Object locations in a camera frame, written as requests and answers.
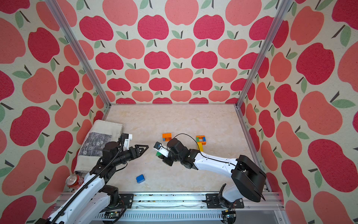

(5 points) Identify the red soda can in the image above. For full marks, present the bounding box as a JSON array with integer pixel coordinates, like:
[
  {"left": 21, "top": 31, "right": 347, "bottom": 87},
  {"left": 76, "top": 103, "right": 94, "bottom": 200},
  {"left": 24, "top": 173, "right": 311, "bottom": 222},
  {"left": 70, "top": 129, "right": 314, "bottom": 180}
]
[{"left": 66, "top": 174, "right": 84, "bottom": 189}]

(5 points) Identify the front aluminium rail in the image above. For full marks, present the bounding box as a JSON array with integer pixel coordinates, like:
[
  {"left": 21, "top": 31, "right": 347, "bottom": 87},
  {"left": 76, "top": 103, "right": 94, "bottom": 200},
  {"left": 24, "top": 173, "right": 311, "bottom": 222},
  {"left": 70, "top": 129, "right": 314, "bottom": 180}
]
[{"left": 47, "top": 191, "right": 289, "bottom": 224}]

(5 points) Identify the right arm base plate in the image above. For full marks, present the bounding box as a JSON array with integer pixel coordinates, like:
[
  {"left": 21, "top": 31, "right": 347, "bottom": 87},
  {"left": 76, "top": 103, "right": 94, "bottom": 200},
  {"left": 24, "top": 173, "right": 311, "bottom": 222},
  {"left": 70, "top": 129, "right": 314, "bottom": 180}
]
[{"left": 203, "top": 193, "right": 245, "bottom": 209}]

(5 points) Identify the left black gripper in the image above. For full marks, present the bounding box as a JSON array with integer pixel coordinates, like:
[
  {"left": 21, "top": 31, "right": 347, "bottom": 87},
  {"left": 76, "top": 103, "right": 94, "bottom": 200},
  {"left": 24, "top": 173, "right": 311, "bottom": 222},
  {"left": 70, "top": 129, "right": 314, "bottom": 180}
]
[{"left": 112, "top": 145, "right": 149, "bottom": 167}]

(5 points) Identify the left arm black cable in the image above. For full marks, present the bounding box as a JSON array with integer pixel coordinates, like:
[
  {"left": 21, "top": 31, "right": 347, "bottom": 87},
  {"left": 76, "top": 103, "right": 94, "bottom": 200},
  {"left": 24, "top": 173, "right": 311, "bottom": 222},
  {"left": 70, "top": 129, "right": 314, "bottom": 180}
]
[{"left": 47, "top": 137, "right": 126, "bottom": 224}]

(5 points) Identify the yellow square lego brick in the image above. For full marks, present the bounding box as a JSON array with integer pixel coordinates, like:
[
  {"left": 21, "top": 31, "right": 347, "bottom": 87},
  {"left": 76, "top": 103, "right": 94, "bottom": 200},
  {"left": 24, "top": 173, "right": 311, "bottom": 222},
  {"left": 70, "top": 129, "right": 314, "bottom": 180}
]
[{"left": 198, "top": 144, "right": 204, "bottom": 152}]

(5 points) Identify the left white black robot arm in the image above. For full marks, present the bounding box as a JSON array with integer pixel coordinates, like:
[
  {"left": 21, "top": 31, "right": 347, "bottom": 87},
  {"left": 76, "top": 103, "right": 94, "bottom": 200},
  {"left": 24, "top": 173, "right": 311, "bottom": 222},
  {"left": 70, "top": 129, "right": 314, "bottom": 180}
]
[{"left": 36, "top": 140, "right": 149, "bottom": 224}]

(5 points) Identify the aluminium frame post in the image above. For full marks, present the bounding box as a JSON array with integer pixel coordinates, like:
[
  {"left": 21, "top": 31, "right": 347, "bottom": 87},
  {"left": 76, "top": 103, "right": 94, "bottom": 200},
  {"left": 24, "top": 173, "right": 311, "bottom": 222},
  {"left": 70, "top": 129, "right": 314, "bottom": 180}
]
[
  {"left": 45, "top": 1, "right": 112, "bottom": 109},
  {"left": 235, "top": 0, "right": 293, "bottom": 110}
]

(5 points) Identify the orange lego plate bottom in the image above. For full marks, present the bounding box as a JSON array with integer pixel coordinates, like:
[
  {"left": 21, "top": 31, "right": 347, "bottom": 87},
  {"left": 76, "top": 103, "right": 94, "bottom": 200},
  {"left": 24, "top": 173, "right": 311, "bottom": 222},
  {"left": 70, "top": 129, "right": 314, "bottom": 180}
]
[{"left": 162, "top": 133, "right": 172, "bottom": 138}]

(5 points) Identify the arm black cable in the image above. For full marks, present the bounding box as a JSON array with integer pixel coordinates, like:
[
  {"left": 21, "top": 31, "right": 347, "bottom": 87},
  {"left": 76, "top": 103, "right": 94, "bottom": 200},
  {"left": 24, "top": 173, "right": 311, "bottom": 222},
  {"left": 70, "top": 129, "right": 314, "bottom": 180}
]
[
  {"left": 47, "top": 137, "right": 126, "bottom": 224},
  {"left": 173, "top": 133, "right": 266, "bottom": 202}
]

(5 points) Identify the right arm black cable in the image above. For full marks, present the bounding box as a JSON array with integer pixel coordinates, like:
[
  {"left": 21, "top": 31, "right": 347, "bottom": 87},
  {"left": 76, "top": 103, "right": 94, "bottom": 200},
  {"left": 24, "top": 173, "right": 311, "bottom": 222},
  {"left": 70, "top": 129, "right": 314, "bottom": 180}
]
[{"left": 173, "top": 133, "right": 266, "bottom": 202}]

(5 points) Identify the left aluminium frame post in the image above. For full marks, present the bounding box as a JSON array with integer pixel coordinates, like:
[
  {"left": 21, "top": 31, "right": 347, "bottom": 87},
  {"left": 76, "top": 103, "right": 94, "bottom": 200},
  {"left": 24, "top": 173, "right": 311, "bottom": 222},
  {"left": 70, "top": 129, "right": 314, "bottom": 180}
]
[{"left": 45, "top": 1, "right": 112, "bottom": 109}]

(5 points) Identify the right aluminium frame post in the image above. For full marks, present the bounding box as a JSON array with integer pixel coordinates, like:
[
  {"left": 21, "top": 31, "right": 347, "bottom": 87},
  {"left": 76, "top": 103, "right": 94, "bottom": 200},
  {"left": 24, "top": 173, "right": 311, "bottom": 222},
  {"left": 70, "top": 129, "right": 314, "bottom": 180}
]
[{"left": 235, "top": 0, "right": 293, "bottom": 110}]

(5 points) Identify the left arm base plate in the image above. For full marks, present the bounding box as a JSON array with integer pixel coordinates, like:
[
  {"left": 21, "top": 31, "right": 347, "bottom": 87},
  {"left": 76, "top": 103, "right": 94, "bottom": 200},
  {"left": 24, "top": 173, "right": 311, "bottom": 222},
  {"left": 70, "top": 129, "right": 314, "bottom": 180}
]
[{"left": 105, "top": 194, "right": 134, "bottom": 218}]

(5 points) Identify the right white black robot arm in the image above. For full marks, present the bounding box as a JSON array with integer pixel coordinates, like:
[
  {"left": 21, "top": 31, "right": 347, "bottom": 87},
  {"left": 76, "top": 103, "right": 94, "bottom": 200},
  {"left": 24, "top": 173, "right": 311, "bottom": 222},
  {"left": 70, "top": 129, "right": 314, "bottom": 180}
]
[{"left": 154, "top": 138, "right": 267, "bottom": 209}]

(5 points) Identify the folded beige printed cloth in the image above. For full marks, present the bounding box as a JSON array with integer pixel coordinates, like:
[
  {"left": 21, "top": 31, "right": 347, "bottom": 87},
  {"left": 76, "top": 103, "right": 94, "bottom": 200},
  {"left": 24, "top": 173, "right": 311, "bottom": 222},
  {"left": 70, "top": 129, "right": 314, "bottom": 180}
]
[{"left": 74, "top": 120, "right": 123, "bottom": 174}]

